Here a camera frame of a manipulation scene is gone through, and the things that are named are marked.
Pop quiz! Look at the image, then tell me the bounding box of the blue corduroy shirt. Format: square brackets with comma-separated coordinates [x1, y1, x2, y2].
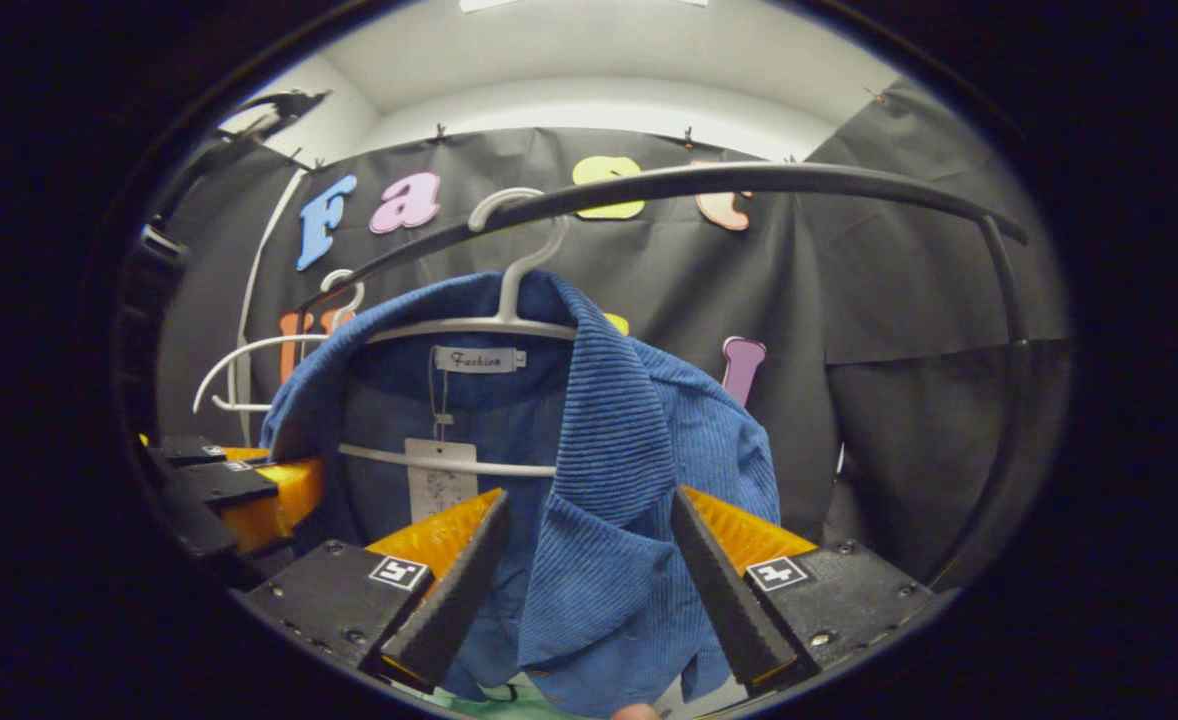
[259, 270, 782, 719]

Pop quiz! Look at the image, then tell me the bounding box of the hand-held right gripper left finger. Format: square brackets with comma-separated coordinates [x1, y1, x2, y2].
[239, 487, 512, 693]

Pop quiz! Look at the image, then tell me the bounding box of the white paper garment tag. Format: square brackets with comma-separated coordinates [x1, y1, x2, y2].
[405, 437, 480, 523]

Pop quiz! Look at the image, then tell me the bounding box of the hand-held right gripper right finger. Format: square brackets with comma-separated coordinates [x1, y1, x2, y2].
[671, 485, 940, 698]

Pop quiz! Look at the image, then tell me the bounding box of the black clothes rack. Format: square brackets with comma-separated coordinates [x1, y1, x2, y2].
[292, 160, 1035, 591]

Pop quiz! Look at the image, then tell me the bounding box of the black backdrop cloth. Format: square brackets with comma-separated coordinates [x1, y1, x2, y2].
[154, 75, 1075, 601]

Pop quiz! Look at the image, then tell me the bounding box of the empty white hanger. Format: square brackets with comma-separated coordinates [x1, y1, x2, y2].
[192, 268, 366, 413]

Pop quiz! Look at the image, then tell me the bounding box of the white hanger with shirt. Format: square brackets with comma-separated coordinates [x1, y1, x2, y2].
[337, 187, 582, 478]

